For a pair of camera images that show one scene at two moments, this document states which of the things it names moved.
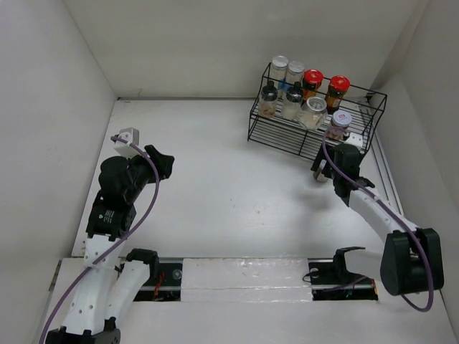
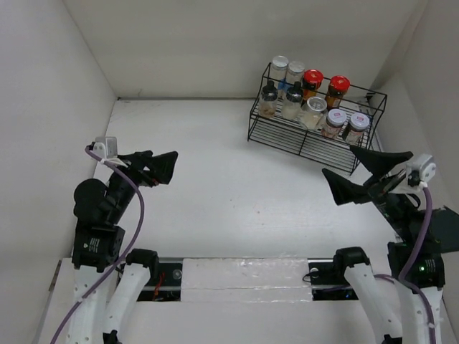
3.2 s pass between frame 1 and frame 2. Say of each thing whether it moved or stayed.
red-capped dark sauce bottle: stayed
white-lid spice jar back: moved
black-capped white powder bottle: stayed
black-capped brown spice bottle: stayed
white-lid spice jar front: moved
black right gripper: moved
